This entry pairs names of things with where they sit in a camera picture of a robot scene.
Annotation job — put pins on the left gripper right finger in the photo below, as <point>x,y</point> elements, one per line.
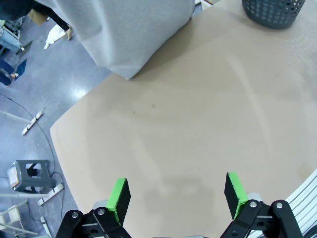
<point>235,196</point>

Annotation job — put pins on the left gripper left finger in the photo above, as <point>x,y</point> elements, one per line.
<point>119,198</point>

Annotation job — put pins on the grey training pants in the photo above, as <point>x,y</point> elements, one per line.
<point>123,37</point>

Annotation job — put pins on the grey plastic stool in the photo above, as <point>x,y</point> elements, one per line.
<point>37,177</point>

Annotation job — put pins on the clear plastic packet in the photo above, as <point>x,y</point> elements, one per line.
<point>13,178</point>

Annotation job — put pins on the blue jeans half mannequin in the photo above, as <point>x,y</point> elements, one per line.
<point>5,72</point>

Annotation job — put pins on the white crumpled cloth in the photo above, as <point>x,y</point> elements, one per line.
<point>55,37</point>

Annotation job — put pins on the black perforated laundry basket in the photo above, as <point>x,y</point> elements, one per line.
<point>272,15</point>

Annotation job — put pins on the light jeans half mannequin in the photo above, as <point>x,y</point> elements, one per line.
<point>8,41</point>

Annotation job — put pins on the aluminium profile base plate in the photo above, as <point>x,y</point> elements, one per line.
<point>304,198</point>

